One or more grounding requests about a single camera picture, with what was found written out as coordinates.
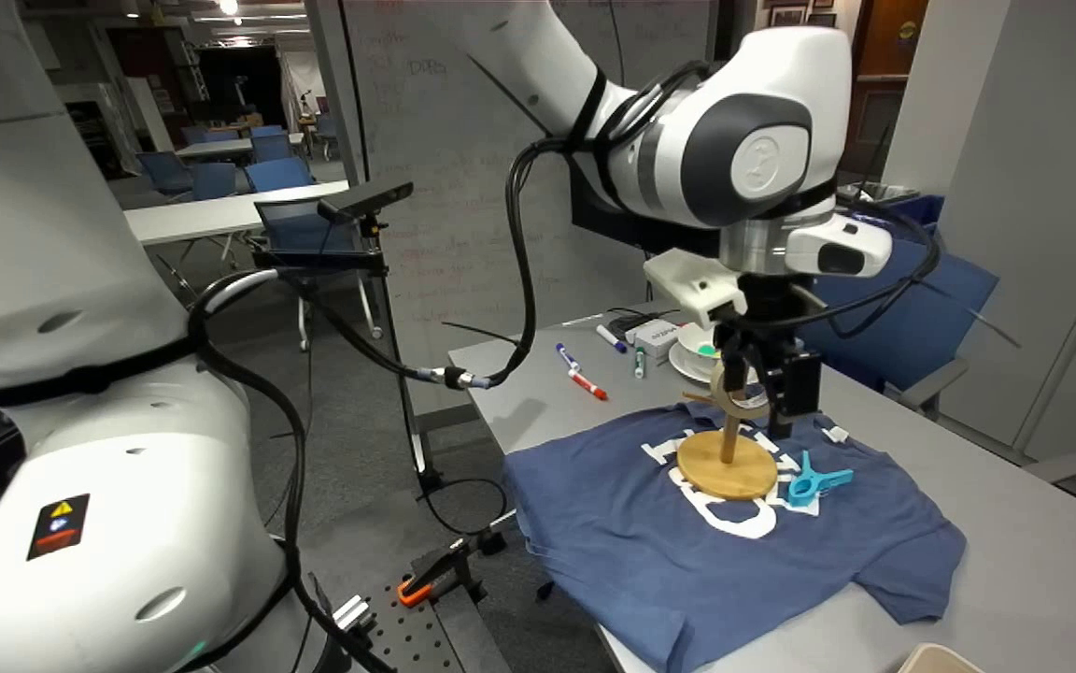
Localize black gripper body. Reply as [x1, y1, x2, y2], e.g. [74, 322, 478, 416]
[712, 274, 820, 416]

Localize blue plastic clamp peg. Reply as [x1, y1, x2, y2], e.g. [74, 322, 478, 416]
[778, 460, 850, 507]

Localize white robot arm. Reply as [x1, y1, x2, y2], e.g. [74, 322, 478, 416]
[0, 0, 849, 673]

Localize wooden peg rack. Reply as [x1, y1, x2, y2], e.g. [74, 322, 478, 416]
[677, 379, 778, 502]

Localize white bowl with balls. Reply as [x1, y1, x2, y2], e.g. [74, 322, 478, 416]
[677, 322, 719, 367]

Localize white plate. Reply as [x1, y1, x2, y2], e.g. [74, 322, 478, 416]
[667, 345, 719, 385]

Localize white cardboard box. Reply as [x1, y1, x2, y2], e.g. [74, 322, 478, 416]
[626, 316, 679, 352]

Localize blue chair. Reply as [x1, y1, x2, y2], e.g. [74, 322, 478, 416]
[796, 240, 998, 406]

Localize red marker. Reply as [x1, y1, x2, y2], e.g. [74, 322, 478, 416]
[566, 371, 610, 400]

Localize blue recycling bin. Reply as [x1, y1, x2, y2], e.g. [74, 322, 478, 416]
[849, 194, 946, 237]

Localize blue printed t-shirt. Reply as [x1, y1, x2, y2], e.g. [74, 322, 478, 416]
[503, 405, 965, 673]

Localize orange black clamp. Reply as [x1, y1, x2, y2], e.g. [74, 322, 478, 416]
[390, 537, 486, 608]

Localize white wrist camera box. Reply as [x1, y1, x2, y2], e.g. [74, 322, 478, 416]
[642, 248, 745, 324]

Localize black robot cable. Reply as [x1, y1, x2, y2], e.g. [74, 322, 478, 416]
[179, 58, 718, 673]

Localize black camera on tripod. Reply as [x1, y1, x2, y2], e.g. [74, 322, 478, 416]
[323, 183, 442, 494]

